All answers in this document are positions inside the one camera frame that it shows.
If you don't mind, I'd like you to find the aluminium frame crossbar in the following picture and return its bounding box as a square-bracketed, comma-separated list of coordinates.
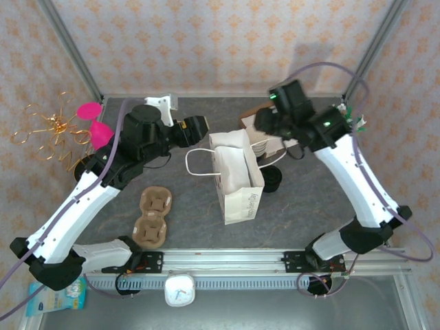
[101, 91, 347, 100]

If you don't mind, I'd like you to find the black round gold-rimmed dish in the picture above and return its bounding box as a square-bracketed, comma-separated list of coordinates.
[71, 156, 91, 182]

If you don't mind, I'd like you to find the aluminium mounting rail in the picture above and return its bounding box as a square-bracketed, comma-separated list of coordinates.
[63, 249, 413, 276]

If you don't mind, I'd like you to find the aluminium frame post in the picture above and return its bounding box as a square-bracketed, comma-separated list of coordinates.
[342, 0, 412, 104]
[38, 0, 106, 104]

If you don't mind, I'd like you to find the brown cardboard tray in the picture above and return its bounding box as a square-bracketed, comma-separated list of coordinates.
[239, 104, 287, 170]

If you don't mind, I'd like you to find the blue wipes packet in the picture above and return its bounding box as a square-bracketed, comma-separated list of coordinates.
[26, 277, 87, 318]

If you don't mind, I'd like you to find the white paper bag with handles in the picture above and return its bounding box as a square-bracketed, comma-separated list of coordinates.
[185, 130, 286, 226]

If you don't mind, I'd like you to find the grey slotted cable duct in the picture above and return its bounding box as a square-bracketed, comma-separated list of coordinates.
[85, 276, 333, 292]

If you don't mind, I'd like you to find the white square timer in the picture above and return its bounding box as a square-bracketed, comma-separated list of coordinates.
[164, 271, 196, 308]

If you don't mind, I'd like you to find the stack of black cup lids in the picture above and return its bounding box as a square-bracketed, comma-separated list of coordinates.
[263, 166, 283, 194]

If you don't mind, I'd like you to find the pink plastic goblet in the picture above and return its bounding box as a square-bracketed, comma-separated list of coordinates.
[76, 102, 115, 151]

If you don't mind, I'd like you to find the brown pulp cup carrier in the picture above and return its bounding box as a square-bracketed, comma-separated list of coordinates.
[132, 185, 173, 249]

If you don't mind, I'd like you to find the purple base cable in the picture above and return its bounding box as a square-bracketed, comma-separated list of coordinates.
[86, 274, 121, 299]
[297, 273, 331, 300]

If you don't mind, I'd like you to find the gold wire ornament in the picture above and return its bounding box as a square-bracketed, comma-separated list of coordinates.
[10, 91, 94, 173]

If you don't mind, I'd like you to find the white paper napkin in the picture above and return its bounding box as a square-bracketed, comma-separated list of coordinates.
[267, 137, 286, 162]

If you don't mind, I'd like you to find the green wrapped stick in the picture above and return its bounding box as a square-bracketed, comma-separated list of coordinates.
[346, 106, 368, 133]

